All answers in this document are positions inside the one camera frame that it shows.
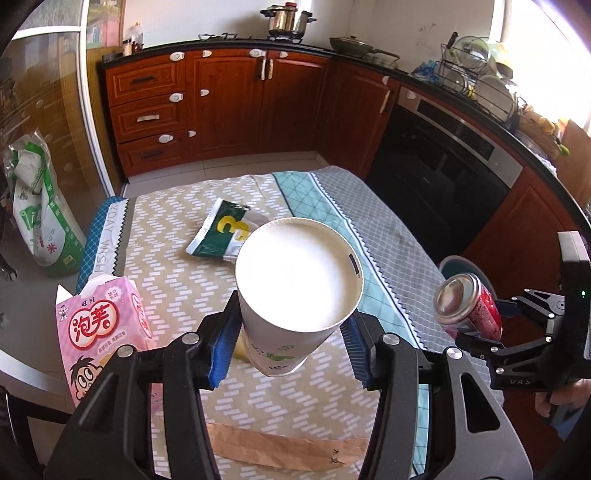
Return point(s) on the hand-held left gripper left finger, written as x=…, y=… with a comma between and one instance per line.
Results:
x=221, y=350

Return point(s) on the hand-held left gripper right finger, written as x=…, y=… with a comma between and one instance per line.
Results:
x=355, y=355

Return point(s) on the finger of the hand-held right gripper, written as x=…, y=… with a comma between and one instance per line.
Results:
x=540, y=304
x=498, y=351

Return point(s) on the red soda can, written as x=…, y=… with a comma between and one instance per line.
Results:
x=480, y=309

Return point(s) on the grey round bin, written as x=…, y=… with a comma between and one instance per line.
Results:
x=457, y=265

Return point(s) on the white paper cup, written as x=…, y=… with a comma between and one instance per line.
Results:
x=295, y=272

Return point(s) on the pink snack box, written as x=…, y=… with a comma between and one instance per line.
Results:
x=101, y=332

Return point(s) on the person's right hand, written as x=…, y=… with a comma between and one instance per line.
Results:
x=547, y=401

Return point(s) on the yellow fruit peel piece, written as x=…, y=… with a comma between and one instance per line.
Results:
x=240, y=348

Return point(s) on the patterned tablecloth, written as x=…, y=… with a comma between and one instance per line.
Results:
x=184, y=295

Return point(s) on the wide wooden cabinet beside oven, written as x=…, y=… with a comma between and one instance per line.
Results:
x=521, y=221

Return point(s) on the brown paper bag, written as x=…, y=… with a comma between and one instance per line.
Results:
x=277, y=447

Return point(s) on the green snack packet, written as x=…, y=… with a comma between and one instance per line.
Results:
x=217, y=230

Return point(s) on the black built-in oven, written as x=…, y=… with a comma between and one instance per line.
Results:
x=429, y=175

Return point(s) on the wooden cutting board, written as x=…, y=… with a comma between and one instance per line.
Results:
x=577, y=138

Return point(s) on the wicker basket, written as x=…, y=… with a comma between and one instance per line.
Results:
x=535, y=129

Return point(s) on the black kitchen countertop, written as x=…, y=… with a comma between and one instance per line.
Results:
x=461, y=115

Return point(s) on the wooden cabinet drawer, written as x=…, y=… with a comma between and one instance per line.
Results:
x=161, y=76
x=129, y=124
x=134, y=161

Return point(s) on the green and white rice bag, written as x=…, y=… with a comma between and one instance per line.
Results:
x=41, y=221

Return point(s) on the narrow wooden corner cabinet door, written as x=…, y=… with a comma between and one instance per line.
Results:
x=355, y=120

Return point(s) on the blue plastic bag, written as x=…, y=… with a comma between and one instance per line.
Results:
x=425, y=70

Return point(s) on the glass sliding door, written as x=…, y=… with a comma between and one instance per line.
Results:
x=55, y=115

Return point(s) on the white cabinet safety locks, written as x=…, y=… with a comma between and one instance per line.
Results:
x=177, y=56

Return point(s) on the dark frying pan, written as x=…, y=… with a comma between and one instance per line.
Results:
x=351, y=45

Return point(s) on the gas stove grates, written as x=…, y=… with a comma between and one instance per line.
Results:
x=231, y=36

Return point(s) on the group of condiment bottles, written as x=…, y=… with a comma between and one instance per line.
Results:
x=134, y=46

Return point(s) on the steel cooking pot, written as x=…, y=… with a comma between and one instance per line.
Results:
x=286, y=21

